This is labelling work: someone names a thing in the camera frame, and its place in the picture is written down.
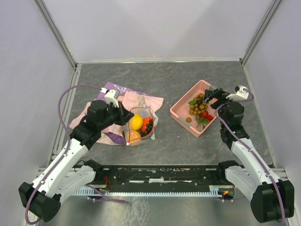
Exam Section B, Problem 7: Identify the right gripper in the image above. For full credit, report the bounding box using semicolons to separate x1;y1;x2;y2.
202;87;240;128

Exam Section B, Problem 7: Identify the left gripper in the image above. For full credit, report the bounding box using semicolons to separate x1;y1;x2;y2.
98;100;135;130

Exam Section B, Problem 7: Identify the fake brown longan bunch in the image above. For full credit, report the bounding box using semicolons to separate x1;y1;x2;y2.
188;93;209;120

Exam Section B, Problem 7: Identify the clear zip top bag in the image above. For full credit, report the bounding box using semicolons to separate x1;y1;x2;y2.
124;106;158;146

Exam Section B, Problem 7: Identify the fake red cherry bunch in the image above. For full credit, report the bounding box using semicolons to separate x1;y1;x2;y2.
195;112;214;129

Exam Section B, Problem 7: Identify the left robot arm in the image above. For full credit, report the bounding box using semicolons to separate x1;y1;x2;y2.
18;100;134;222

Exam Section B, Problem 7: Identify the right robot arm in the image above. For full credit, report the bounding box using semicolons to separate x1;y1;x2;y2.
203;86;294;223

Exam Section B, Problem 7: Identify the fake yellow lemon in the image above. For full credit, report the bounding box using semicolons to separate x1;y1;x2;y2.
132;114;144;130

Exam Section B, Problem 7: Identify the fake orange persimmon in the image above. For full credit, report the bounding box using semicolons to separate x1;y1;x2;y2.
140;117;152;132

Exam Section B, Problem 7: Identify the fake peach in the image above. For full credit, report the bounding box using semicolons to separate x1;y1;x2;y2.
125;130;141;146

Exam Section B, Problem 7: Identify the pink purple printed cloth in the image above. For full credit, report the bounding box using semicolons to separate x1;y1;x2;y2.
70;82;164;148

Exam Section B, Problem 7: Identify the pink plastic basket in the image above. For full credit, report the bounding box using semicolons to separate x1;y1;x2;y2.
170;80;216;137

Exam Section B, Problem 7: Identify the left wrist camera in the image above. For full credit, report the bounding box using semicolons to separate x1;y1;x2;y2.
100;88;119;108

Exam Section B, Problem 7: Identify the light blue cable duct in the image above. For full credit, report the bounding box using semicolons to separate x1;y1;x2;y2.
73;186;222;198

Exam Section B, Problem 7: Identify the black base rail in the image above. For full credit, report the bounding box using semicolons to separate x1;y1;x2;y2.
83;160;234;192

